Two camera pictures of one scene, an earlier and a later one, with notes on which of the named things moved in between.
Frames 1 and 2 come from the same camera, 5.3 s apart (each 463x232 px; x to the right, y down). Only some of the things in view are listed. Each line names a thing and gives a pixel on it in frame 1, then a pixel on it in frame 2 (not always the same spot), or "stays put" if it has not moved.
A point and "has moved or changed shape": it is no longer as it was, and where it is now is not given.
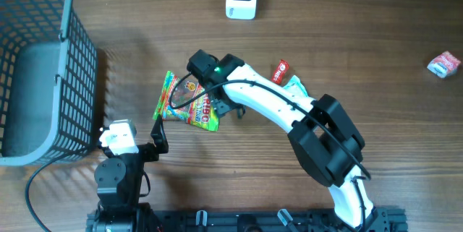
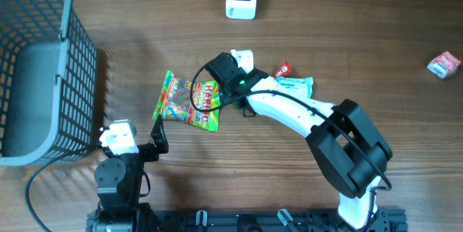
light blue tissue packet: [295, 84] has moved or changed shape
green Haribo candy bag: [186, 100] stays put
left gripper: [151, 154] stays put
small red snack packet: [445, 65] stays put
